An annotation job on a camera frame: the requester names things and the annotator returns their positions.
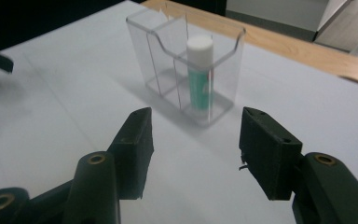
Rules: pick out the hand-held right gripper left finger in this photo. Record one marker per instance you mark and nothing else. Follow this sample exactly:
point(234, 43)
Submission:
point(135, 146)

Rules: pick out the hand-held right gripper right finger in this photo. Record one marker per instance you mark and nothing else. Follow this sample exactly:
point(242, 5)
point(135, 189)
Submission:
point(270, 155)

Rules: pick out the green and white glue stick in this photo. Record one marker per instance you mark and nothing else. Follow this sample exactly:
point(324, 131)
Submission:
point(200, 74)

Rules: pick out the clear plastic divided organizer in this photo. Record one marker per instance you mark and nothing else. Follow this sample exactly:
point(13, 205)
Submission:
point(167, 49)

